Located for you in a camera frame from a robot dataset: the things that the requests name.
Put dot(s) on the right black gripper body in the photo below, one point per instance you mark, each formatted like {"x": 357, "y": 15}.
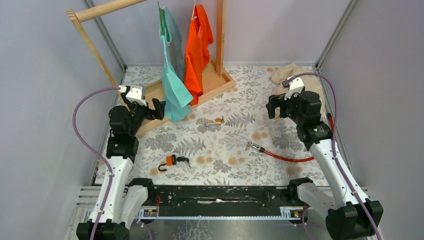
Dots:
{"x": 291, "y": 106}

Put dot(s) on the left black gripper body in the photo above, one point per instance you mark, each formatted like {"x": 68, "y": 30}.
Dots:
{"x": 139, "y": 111}

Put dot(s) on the orange black padlock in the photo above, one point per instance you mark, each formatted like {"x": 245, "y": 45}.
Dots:
{"x": 170, "y": 160}

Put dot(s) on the black key bunch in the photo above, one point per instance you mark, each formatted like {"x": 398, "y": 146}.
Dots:
{"x": 183, "y": 159}

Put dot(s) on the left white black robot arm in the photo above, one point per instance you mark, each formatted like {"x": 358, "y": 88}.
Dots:
{"x": 116, "y": 209}

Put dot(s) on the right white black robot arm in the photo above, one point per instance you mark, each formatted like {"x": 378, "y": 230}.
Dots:
{"x": 349, "y": 213}

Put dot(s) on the brass padlock with key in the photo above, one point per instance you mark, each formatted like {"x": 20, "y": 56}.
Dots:
{"x": 216, "y": 123}

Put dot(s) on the teal shirt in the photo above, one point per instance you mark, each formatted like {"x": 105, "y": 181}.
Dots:
{"x": 176, "y": 95}

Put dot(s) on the floral patterned mat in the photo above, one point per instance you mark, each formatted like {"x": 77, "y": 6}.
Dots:
{"x": 248, "y": 149}

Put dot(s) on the orange shirt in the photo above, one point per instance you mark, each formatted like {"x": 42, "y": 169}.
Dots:
{"x": 197, "y": 55}

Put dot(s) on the green clothes hanger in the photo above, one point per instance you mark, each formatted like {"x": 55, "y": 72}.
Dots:
{"x": 162, "y": 21}

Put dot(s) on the white pink clothes hanger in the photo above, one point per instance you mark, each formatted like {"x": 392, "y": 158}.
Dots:
{"x": 194, "y": 18}

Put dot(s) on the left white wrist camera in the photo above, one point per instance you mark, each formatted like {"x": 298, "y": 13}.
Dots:
{"x": 133, "y": 94}

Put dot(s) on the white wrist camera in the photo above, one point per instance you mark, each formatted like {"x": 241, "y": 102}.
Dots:
{"x": 294, "y": 85}
{"x": 133, "y": 94}

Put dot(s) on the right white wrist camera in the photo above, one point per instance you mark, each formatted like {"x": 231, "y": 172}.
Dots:
{"x": 294, "y": 85}

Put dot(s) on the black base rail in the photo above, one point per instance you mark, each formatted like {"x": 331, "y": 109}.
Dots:
{"x": 220, "y": 202}

